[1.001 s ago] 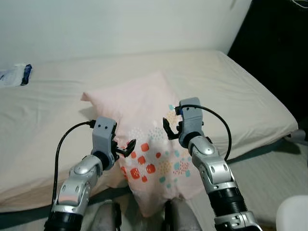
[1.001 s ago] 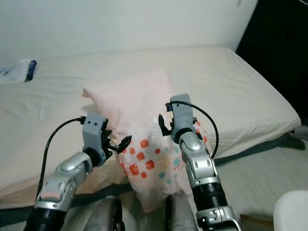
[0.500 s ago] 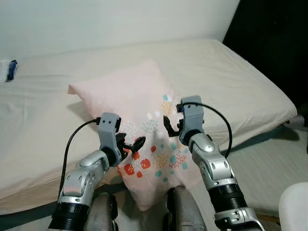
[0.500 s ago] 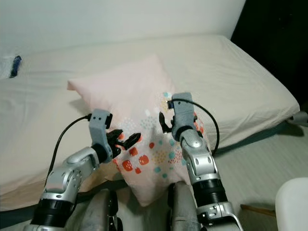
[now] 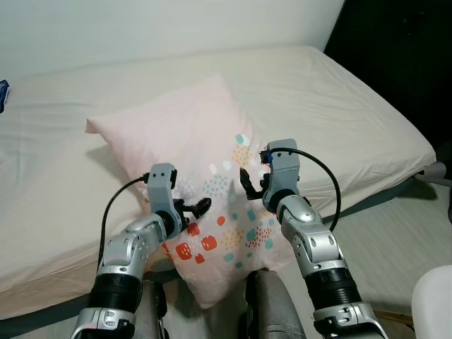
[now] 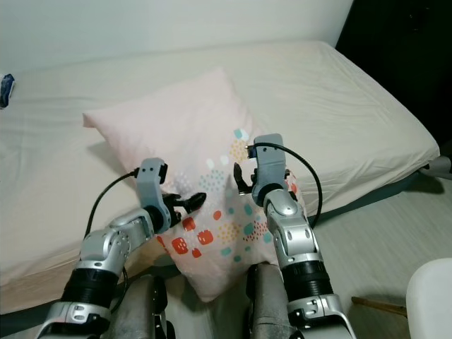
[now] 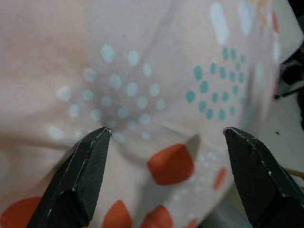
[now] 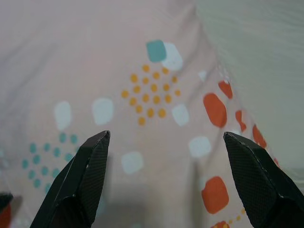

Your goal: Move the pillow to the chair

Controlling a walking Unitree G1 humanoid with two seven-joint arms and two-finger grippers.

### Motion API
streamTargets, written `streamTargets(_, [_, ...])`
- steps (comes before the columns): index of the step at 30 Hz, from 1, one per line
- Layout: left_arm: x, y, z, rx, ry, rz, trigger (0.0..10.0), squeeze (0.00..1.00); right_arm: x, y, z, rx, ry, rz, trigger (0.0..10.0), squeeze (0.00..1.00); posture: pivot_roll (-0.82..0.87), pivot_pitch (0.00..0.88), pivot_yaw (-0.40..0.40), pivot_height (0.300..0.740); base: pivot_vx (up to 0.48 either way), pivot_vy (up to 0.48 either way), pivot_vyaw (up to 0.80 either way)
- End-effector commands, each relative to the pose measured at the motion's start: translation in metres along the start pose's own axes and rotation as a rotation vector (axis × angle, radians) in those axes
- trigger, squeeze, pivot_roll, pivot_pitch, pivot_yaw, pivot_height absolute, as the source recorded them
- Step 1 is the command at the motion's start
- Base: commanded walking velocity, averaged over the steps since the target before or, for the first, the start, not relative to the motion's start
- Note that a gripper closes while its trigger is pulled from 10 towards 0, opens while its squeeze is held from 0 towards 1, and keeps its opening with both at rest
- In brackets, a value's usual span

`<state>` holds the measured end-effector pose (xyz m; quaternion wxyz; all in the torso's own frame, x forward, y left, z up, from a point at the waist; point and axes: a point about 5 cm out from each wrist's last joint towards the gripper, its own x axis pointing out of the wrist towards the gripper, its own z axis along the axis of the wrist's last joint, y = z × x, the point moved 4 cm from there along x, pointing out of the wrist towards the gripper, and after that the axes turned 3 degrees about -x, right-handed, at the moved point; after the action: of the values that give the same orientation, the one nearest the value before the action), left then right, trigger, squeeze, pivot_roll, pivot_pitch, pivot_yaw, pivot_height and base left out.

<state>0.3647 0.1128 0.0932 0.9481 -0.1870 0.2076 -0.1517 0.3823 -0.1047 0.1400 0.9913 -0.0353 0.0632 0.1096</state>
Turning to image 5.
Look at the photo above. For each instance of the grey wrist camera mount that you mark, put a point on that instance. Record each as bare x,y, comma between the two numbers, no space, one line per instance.
282,169
161,187

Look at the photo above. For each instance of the grey robot leg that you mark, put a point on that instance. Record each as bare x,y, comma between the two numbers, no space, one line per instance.
150,314
275,307

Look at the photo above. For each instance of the black door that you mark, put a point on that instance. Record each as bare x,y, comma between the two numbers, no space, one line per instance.
395,63

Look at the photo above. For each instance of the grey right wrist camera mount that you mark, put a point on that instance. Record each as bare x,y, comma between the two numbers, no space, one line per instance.
282,169

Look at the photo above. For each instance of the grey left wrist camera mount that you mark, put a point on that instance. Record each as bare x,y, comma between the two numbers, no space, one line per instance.
161,187

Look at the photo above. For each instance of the grey right robot leg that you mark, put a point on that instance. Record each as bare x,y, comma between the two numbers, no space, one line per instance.
275,307

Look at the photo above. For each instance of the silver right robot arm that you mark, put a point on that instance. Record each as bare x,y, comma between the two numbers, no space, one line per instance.
311,240

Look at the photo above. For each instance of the bed with cream sheet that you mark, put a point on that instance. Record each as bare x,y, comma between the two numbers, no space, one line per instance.
318,106

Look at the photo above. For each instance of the grey left robot leg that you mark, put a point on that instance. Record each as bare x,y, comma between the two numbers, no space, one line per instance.
150,314

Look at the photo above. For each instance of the pink patterned pillow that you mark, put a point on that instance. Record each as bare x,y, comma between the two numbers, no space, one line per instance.
183,127

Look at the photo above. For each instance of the blue packet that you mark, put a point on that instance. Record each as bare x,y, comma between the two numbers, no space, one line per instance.
3,95

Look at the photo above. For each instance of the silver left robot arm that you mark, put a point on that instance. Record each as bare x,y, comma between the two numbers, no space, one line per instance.
127,247

